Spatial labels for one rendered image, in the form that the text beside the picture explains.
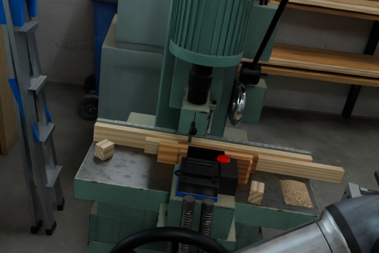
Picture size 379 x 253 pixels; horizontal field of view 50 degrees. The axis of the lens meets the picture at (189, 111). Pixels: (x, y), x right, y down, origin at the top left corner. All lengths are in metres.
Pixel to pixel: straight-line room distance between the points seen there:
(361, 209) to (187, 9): 0.53
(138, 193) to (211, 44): 0.39
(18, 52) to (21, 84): 0.13
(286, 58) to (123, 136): 2.20
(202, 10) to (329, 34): 2.89
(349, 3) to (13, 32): 2.29
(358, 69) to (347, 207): 2.80
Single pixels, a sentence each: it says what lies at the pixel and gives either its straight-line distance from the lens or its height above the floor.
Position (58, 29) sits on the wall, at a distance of 3.51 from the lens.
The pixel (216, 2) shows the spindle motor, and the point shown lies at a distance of 0.87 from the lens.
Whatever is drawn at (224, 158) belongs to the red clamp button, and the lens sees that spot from 0.91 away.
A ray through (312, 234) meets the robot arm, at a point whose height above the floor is 1.12.
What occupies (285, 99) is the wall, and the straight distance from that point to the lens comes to 3.81.
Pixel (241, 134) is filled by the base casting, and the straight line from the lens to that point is 1.50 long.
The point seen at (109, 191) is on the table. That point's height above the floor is 0.88.
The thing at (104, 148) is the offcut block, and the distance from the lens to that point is 1.04.
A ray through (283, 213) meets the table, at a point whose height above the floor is 0.89.
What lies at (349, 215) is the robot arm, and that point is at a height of 1.16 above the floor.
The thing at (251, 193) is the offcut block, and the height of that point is 0.93.
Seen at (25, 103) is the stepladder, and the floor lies 0.70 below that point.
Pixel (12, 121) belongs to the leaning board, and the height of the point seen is 0.16.
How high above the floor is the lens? 1.50
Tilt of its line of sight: 26 degrees down
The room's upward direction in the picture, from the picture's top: 10 degrees clockwise
